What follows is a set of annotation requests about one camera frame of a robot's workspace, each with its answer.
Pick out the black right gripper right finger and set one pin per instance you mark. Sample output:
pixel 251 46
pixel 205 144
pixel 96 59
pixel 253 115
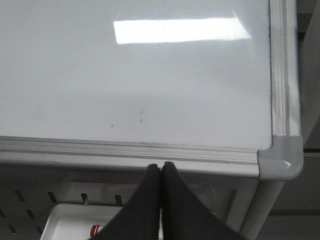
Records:
pixel 184 217

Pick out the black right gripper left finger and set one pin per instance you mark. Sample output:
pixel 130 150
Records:
pixel 139 218

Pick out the red capped marker in tray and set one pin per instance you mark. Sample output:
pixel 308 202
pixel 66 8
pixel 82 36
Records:
pixel 95 229

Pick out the white plastic tray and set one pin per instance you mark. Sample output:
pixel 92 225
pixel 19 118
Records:
pixel 74 221

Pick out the white perforated metal panel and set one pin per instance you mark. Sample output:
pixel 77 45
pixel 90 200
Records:
pixel 28 194

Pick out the white whiteboard with aluminium frame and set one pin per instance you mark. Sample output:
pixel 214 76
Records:
pixel 210 85

